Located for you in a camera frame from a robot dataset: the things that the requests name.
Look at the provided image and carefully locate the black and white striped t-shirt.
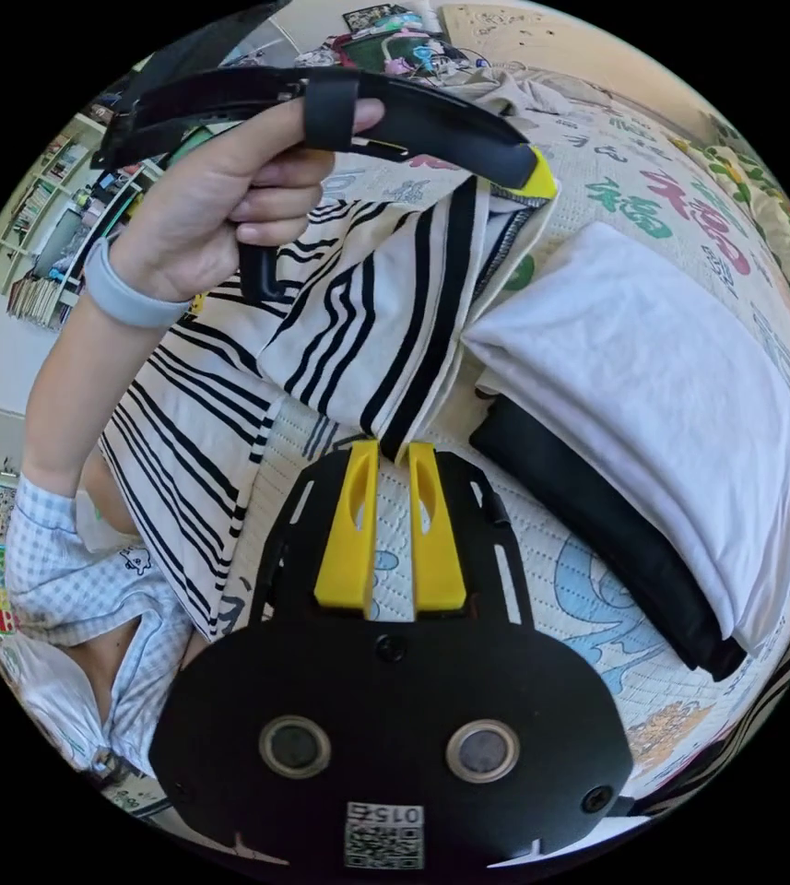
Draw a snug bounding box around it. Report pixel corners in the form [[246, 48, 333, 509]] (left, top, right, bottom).
[[99, 165, 561, 639]]

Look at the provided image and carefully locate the pile of clothes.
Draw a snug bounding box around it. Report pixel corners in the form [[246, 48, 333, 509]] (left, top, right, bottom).
[[460, 220, 790, 684]]

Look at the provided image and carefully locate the floral blanket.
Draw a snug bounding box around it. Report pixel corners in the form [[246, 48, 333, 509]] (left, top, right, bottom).
[[670, 113, 790, 395]]

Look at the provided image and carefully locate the person's left hand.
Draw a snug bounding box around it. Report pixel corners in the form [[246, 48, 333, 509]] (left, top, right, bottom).
[[112, 96, 387, 307]]

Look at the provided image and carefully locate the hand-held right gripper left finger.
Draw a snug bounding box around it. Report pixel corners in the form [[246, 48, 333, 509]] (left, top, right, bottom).
[[313, 439, 382, 611]]

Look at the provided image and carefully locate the beige cloth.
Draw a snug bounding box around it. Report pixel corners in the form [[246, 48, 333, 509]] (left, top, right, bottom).
[[460, 65, 620, 120]]

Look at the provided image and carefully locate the bookshelf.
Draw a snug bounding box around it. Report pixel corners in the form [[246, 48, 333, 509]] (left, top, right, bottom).
[[0, 113, 155, 331]]

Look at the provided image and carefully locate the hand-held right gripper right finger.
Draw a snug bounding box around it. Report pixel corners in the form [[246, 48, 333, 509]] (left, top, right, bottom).
[[407, 442, 467, 612]]

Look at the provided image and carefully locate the person's left forearm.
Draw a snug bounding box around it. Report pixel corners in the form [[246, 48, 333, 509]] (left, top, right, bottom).
[[19, 234, 196, 501]]

